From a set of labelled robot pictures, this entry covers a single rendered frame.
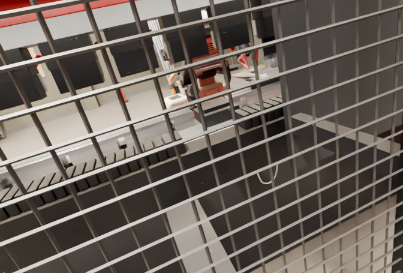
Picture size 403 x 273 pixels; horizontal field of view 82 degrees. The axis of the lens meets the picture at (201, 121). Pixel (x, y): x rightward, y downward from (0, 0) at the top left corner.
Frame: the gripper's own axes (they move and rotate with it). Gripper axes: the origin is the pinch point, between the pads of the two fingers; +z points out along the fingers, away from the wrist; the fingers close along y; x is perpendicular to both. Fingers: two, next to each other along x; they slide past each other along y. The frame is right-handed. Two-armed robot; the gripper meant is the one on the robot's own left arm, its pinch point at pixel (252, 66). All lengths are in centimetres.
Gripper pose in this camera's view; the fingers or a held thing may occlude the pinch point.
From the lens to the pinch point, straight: 127.3
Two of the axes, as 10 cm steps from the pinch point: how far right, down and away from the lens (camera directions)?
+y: 9.2, -3.2, 2.3
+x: -1.6, 2.2, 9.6
